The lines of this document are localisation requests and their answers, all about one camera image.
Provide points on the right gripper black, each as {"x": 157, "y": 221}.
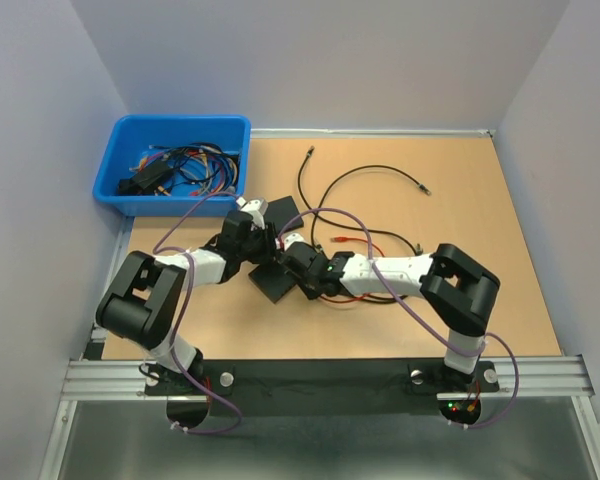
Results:
{"x": 309, "y": 292}

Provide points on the aluminium frame rail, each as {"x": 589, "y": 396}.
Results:
{"x": 118, "y": 432}

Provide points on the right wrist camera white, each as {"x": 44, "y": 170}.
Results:
{"x": 286, "y": 241}

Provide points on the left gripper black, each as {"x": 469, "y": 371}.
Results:
{"x": 266, "y": 235}

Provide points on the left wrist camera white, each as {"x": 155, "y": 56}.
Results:
{"x": 257, "y": 206}

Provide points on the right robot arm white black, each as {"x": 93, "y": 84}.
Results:
{"x": 461, "y": 291}

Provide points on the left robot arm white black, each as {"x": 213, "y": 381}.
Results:
{"x": 141, "y": 300}

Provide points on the black network switch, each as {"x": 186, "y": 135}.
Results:
{"x": 272, "y": 281}
{"x": 283, "y": 213}

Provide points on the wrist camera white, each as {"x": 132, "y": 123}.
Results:
{"x": 286, "y": 241}
{"x": 257, "y": 206}

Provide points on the black base mat strip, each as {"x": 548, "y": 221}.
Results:
{"x": 267, "y": 388}

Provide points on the blue plastic bin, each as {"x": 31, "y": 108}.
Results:
{"x": 161, "y": 165}

